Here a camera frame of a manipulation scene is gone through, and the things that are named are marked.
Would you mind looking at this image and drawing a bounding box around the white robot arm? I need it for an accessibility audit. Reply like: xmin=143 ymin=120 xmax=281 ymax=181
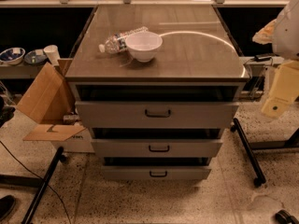
xmin=261 ymin=0 xmax=299 ymax=119

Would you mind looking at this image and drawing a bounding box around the grey drawer cabinet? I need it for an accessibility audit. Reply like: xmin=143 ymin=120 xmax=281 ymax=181
xmin=66 ymin=4 xmax=249 ymax=168

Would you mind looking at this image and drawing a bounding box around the middle grey drawer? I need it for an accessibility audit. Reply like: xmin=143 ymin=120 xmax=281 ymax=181
xmin=92 ymin=139 xmax=222 ymax=158

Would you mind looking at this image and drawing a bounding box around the grey drawer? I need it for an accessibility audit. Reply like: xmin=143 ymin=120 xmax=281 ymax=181
xmin=102 ymin=166 xmax=211 ymax=180
xmin=92 ymin=139 xmax=222 ymax=158
xmin=76 ymin=101 xmax=238 ymax=129

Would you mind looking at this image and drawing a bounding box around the bottom grey drawer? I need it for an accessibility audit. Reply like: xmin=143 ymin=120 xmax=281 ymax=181
xmin=102 ymin=166 xmax=211 ymax=180

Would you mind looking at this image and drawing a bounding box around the top grey drawer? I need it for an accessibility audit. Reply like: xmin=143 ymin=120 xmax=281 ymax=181
xmin=76 ymin=101 xmax=238 ymax=129

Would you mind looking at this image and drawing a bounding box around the open cardboard box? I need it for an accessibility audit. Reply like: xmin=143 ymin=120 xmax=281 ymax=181
xmin=17 ymin=63 xmax=93 ymax=153

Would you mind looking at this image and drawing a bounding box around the black power adapter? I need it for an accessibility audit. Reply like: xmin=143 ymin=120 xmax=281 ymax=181
xmin=254 ymin=53 xmax=273 ymax=62

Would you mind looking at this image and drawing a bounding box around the right black stand leg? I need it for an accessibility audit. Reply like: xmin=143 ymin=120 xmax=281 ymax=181
xmin=231 ymin=118 xmax=266 ymax=188

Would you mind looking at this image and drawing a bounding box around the black stand leg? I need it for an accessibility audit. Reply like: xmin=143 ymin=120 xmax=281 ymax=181
xmin=231 ymin=118 xmax=266 ymax=188
xmin=21 ymin=147 xmax=66 ymax=224

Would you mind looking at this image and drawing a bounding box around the black caster wheel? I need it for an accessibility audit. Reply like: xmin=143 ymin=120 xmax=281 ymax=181
xmin=275 ymin=210 xmax=299 ymax=224

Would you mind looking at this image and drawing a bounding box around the white bowl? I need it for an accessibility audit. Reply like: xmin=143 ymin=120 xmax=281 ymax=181
xmin=125 ymin=31 xmax=163 ymax=63

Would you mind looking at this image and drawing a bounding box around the clear plastic water bottle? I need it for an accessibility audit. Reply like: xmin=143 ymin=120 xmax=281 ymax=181
xmin=98 ymin=26 xmax=149 ymax=54

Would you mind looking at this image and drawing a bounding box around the left black stand leg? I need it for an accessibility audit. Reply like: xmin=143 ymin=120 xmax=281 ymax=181
xmin=21 ymin=147 xmax=66 ymax=224

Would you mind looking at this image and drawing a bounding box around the white paper cup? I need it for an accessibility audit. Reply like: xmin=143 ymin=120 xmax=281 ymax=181
xmin=44 ymin=45 xmax=60 ymax=64

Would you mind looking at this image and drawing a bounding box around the dark blue plate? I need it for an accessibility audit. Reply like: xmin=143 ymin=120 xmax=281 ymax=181
xmin=24 ymin=49 xmax=48 ymax=66

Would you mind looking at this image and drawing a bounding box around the blue patterned bowl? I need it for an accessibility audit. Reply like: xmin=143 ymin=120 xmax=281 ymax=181
xmin=0 ymin=48 xmax=25 ymax=65

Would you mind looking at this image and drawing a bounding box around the black shoe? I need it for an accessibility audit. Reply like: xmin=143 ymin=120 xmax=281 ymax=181
xmin=0 ymin=195 xmax=16 ymax=221

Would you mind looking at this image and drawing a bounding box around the black floor cable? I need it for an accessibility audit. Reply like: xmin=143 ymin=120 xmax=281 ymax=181
xmin=0 ymin=139 xmax=73 ymax=224

